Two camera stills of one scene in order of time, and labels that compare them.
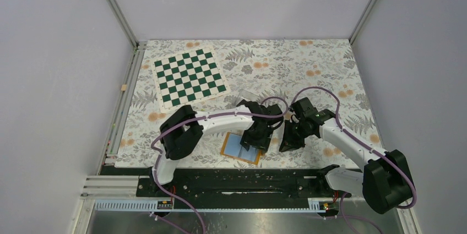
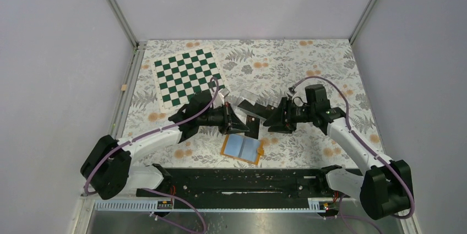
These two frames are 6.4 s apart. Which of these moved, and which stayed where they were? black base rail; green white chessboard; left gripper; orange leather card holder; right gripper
Moved: right gripper; left gripper
Stayed: black base rail; green white chessboard; orange leather card holder
